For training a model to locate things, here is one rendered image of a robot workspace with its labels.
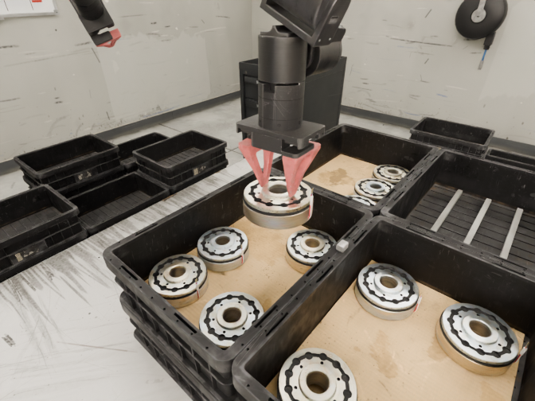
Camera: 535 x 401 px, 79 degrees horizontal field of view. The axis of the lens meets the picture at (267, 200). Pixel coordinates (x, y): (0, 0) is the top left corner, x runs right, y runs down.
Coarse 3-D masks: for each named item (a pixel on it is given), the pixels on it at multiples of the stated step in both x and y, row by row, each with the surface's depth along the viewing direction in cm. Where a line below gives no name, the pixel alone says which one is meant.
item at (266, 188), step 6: (264, 186) 48; (270, 186) 48; (276, 186) 49; (282, 186) 49; (264, 192) 46; (270, 192) 46; (270, 198) 46; (276, 198) 45; (282, 198) 45; (288, 198) 46
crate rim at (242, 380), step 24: (384, 216) 61; (360, 240) 55; (432, 240) 55; (336, 264) 51; (504, 264) 51; (312, 288) 47; (288, 312) 43; (264, 336) 40; (240, 360) 38; (240, 384) 35
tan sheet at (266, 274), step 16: (240, 224) 75; (256, 240) 71; (272, 240) 71; (256, 256) 66; (272, 256) 66; (208, 272) 63; (224, 272) 63; (240, 272) 63; (256, 272) 63; (272, 272) 63; (288, 272) 63; (208, 288) 59; (224, 288) 59; (240, 288) 59; (256, 288) 59; (272, 288) 59; (288, 288) 59; (192, 304) 56; (272, 304) 56; (192, 320) 54
